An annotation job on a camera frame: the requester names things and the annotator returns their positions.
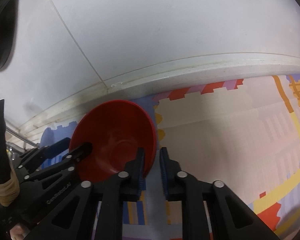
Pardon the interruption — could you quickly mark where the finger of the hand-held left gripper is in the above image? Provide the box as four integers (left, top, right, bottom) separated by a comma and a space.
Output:
39, 141, 93, 183
17, 137, 71, 178

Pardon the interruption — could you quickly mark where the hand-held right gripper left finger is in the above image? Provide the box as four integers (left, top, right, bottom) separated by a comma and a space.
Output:
22, 147, 147, 240

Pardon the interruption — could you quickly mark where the red bowl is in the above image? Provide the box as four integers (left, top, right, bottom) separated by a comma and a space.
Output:
69, 99, 157, 182

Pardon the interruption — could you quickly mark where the steel rail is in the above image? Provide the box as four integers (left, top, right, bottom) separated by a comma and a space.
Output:
5, 126, 40, 148

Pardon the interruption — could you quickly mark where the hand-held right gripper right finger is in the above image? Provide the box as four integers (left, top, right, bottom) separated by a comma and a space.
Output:
159, 147, 282, 240

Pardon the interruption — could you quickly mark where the colourful patterned mat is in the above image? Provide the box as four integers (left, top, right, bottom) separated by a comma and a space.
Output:
39, 74, 300, 240

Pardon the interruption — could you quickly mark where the person's left hand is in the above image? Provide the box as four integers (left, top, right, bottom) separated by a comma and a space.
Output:
9, 224, 30, 240

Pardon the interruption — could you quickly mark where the dark object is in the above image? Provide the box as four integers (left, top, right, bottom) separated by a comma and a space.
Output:
0, 0, 21, 73

